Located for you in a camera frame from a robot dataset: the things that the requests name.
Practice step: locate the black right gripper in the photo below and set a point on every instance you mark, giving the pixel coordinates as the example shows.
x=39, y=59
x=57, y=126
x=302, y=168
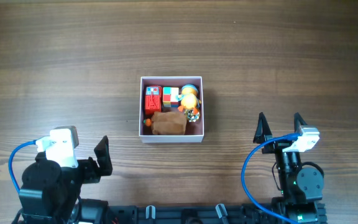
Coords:
x=281, y=144

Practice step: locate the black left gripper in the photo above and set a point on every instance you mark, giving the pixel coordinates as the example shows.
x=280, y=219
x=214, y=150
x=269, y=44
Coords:
x=92, y=167

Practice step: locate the brown plush toy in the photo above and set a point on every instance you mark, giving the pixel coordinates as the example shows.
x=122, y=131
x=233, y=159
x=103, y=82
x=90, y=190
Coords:
x=167, y=123

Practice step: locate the colourful puzzle cube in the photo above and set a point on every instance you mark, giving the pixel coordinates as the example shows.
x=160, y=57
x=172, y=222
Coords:
x=170, y=97

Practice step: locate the yellow round spinner toy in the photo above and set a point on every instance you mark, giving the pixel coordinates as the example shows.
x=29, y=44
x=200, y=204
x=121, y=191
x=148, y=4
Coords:
x=192, y=115

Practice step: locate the yellow duck toy blue hat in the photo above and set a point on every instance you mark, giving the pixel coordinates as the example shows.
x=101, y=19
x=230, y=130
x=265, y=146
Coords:
x=188, y=99

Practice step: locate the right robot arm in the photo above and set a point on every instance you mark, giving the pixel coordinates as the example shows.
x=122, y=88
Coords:
x=301, y=183

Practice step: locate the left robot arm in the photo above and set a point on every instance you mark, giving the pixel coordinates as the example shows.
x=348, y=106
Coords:
x=51, y=194

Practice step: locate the white box pink inside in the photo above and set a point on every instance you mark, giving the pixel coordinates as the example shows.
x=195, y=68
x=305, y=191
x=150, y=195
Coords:
x=194, y=131

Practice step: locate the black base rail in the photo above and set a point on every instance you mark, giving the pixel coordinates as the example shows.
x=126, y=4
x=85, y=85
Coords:
x=220, y=213

